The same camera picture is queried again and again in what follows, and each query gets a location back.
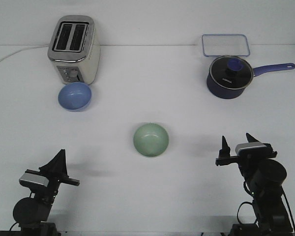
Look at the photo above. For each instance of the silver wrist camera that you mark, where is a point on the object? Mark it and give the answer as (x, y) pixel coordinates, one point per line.
(29, 180)
(244, 148)

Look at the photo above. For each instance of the glass pot lid blue knob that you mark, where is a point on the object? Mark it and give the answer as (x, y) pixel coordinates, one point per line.
(231, 72)

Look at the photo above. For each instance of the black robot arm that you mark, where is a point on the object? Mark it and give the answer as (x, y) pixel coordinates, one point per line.
(31, 213)
(263, 179)

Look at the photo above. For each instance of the blue saucepan with handle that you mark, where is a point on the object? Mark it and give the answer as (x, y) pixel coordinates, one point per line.
(224, 93)

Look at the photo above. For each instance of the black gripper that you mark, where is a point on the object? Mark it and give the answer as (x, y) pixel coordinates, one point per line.
(56, 172)
(248, 161)

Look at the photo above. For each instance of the silver two-slot toaster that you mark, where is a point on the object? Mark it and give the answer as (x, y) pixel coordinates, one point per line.
(74, 50)

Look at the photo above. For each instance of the clear container blue rim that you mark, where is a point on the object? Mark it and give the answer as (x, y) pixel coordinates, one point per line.
(215, 45)

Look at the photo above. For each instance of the green bowl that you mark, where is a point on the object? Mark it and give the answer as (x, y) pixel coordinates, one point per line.
(151, 140)

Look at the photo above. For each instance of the blue bowl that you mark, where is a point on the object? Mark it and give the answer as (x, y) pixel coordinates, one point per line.
(75, 97)

